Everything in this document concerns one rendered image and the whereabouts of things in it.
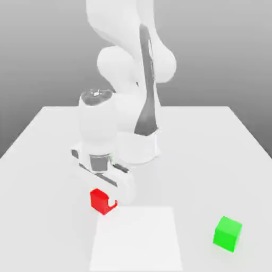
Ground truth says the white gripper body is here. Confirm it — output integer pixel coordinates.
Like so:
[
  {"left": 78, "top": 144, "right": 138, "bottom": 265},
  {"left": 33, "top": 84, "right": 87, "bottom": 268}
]
[{"left": 73, "top": 158, "right": 137, "bottom": 206}]

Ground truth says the small red cube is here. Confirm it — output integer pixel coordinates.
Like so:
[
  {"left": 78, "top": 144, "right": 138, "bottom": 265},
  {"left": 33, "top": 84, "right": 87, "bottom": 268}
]
[{"left": 90, "top": 188, "right": 118, "bottom": 216}]

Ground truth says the small green cube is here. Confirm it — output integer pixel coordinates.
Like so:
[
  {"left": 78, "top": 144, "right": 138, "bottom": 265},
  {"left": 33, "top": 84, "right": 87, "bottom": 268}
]
[{"left": 212, "top": 216, "right": 243, "bottom": 253}]

